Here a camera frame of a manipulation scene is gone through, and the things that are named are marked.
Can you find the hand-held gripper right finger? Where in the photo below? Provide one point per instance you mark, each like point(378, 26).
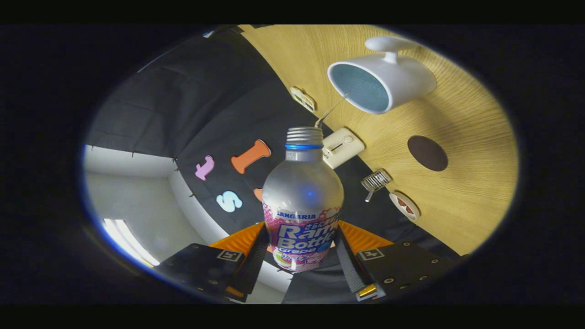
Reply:
point(351, 269)

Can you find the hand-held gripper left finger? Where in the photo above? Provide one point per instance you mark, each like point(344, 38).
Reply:
point(253, 267)

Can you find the silver juice bottle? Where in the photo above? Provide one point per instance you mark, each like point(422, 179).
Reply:
point(301, 192)

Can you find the dark brown round coaster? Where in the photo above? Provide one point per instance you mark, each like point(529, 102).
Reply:
point(428, 153)

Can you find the white cup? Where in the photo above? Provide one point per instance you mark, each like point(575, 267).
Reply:
point(406, 77)

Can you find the white round plate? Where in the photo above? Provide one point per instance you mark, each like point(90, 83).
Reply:
point(392, 198)

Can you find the red meat slices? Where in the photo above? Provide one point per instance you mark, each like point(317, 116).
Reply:
point(405, 205)

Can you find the white toaster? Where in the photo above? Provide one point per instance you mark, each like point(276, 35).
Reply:
point(343, 147)

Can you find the small ceiling light panel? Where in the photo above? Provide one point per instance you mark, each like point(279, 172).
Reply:
point(130, 242)

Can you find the wooden table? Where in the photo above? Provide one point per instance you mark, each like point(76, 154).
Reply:
point(466, 196)

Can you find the white divided tray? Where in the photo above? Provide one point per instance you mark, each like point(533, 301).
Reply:
point(302, 99)

